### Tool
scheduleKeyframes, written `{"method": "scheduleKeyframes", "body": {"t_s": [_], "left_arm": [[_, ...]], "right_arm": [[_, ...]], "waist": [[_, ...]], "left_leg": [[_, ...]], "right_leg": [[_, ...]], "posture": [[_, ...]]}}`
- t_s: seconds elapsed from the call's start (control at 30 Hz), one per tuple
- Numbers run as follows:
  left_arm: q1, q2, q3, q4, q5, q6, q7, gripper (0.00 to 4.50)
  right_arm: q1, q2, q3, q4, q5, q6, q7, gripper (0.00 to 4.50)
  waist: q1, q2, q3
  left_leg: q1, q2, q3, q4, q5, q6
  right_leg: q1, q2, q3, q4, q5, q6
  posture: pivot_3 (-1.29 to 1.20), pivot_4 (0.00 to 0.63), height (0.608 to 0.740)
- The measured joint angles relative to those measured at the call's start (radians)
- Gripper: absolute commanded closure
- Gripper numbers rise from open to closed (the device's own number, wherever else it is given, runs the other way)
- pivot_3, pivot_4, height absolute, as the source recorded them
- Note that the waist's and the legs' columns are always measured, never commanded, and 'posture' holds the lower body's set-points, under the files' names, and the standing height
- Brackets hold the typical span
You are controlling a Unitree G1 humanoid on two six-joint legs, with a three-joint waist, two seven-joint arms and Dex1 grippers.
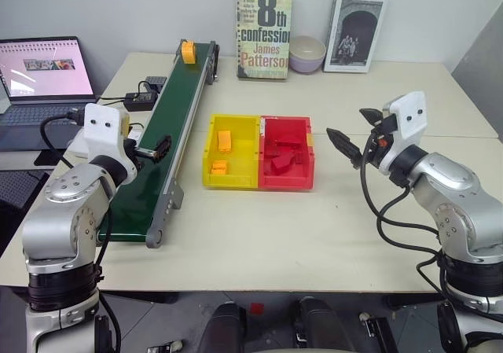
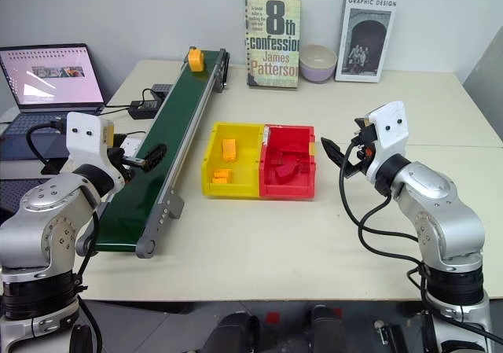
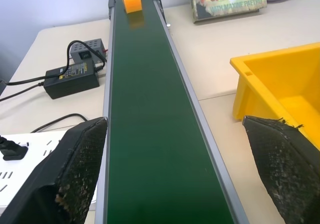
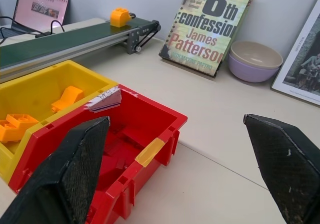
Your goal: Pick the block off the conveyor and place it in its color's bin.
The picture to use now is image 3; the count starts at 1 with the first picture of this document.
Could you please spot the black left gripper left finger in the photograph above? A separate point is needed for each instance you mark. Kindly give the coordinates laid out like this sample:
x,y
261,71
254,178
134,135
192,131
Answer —
x,y
75,169

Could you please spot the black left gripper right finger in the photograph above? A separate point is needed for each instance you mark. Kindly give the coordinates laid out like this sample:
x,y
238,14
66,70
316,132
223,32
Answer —
x,y
282,169

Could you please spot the green conveyor belt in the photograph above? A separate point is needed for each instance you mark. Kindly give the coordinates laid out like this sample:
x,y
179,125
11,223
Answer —
x,y
155,114

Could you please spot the white power strip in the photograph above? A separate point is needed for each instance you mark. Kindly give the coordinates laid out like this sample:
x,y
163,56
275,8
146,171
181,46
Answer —
x,y
22,159

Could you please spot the black power plug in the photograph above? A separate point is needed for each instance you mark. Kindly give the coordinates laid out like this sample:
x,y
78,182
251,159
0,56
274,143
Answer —
x,y
11,150

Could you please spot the yellow plastic bin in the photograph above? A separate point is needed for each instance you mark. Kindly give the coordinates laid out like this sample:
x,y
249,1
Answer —
x,y
282,89

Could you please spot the black power adapter brick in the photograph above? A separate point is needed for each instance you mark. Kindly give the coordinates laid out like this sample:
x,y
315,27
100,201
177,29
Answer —
x,y
71,78

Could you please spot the grey speed controller box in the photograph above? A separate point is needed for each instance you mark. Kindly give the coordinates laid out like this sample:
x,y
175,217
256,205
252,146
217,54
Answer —
x,y
86,50

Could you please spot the Patterson paperback book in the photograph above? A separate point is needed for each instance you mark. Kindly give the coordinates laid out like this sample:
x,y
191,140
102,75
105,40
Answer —
x,y
226,2

